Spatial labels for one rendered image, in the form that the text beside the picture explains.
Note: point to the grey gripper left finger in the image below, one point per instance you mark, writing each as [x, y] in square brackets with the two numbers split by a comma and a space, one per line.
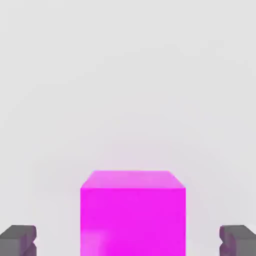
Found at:
[16, 240]

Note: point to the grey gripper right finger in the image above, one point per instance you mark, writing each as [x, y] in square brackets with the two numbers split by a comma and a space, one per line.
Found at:
[240, 240]

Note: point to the small magenta cube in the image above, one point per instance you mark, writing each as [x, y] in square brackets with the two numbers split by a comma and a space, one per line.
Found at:
[133, 220]

